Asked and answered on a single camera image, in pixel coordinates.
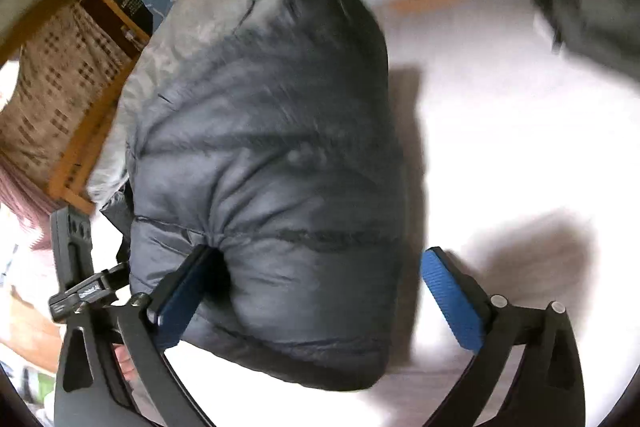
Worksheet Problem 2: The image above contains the dark grey jacket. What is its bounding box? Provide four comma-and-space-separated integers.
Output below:
530, 0, 640, 78

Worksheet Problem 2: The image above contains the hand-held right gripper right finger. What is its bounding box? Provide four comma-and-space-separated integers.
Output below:
420, 247, 586, 427

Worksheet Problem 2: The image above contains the patterned beige curtain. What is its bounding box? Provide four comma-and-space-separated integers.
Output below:
0, 2, 126, 188

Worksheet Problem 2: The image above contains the black puffer jacket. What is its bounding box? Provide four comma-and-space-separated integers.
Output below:
100, 0, 406, 393

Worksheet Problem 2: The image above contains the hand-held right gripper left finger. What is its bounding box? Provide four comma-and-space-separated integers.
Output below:
52, 244, 218, 427

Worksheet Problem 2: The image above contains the wooden bed frame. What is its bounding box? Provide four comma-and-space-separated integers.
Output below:
0, 0, 153, 215

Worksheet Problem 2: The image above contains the person's left hand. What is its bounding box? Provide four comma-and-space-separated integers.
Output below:
114, 344, 137, 383

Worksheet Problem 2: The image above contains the mauve cloth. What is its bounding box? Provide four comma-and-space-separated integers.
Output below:
0, 157, 63, 253

